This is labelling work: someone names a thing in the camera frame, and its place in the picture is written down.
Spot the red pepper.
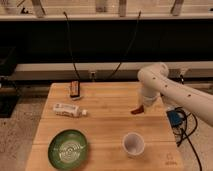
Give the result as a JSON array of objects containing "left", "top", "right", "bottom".
[{"left": 131, "top": 105, "right": 144, "bottom": 115}]

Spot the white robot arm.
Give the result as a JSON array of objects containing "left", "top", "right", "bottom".
[{"left": 137, "top": 62, "right": 213, "bottom": 127}]

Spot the white ceramic cup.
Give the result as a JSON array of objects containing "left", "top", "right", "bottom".
[{"left": 122, "top": 132, "right": 145, "bottom": 158}]

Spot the blue power adapter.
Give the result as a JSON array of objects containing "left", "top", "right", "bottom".
[{"left": 167, "top": 110, "right": 182, "bottom": 127}]

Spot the small dark box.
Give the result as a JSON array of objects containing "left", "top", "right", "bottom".
[{"left": 69, "top": 81, "right": 81, "bottom": 99}]

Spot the green patterned bowl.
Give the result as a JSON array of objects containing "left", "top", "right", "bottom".
[{"left": 48, "top": 129, "right": 88, "bottom": 171}]

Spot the black floor cable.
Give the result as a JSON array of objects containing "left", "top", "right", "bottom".
[{"left": 172, "top": 74, "right": 204, "bottom": 171}]

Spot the right wall outlet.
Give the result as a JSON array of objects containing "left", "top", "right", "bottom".
[{"left": 179, "top": 68, "right": 189, "bottom": 77}]

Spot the right black cable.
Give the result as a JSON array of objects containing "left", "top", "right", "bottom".
[{"left": 105, "top": 10, "right": 142, "bottom": 81}]

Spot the white wall outlet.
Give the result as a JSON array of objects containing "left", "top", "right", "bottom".
[{"left": 89, "top": 71, "right": 96, "bottom": 82}]

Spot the left black cable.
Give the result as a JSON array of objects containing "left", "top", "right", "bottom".
[{"left": 62, "top": 11, "right": 82, "bottom": 81}]

